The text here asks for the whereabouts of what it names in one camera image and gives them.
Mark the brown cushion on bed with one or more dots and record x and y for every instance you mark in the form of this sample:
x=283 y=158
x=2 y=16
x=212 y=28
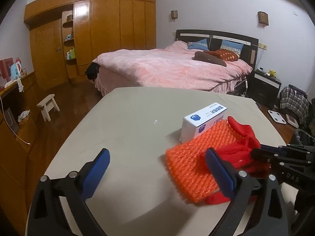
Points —
x=208 y=58

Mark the black garment at bed foot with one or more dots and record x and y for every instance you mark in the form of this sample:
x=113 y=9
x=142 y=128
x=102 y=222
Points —
x=92 y=71

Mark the white pink floor scale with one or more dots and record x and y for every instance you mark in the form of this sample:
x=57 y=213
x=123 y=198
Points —
x=292 y=121

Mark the wooden side desk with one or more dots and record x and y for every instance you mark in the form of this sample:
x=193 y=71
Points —
x=19 y=112

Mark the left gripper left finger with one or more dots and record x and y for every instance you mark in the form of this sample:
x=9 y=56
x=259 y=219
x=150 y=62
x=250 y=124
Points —
x=47 y=217

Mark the wall lamp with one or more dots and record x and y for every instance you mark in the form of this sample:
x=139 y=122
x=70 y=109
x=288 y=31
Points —
x=174 y=14
x=263 y=18

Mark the left blue pillow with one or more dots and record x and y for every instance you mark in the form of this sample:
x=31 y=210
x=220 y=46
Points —
x=198 y=45

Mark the black bed headboard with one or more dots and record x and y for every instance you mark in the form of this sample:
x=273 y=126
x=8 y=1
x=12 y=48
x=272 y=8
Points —
x=214 y=39

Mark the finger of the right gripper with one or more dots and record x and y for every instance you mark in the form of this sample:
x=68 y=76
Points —
x=286 y=158
x=288 y=148

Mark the right wall lamp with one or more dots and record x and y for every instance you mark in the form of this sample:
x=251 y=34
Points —
x=263 y=18

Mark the yellow plush toy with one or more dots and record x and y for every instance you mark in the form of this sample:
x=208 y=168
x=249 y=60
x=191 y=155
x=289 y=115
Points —
x=272 y=73

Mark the white small stool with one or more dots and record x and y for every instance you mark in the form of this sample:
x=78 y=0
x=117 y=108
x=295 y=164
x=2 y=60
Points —
x=46 y=105

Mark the white blue medicine box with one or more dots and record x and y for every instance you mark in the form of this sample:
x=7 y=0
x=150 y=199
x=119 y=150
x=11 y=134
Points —
x=200 y=121

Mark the red cloth bag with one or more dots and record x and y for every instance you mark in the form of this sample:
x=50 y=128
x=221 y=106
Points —
x=241 y=152

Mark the left wall lamp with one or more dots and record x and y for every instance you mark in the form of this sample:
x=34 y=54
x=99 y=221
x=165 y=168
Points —
x=174 y=14

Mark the white bathroom scale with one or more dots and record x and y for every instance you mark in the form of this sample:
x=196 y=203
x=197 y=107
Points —
x=277 y=118

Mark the right blue patterned pillow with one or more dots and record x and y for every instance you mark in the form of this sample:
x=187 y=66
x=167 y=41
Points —
x=231 y=46

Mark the wooden wardrobe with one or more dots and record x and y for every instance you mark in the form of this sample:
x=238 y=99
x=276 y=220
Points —
x=66 y=35

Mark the bed with pink cover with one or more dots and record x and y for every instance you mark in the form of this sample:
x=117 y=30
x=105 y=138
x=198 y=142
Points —
x=172 y=67

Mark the black nightstand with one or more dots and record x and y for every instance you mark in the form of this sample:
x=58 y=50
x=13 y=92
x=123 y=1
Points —
x=263 y=89

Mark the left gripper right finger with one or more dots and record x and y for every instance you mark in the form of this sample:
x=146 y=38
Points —
x=268 y=216

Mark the beige table cover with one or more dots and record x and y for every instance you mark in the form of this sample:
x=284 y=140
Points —
x=137 y=125

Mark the black lined trash bin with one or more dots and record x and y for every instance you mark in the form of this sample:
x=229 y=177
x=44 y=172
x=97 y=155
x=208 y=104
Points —
x=302 y=138

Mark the red dotted pillow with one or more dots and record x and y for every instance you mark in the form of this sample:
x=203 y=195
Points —
x=224 y=55

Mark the plaid cloth covered chair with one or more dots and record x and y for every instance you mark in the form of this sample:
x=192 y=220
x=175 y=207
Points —
x=295 y=100

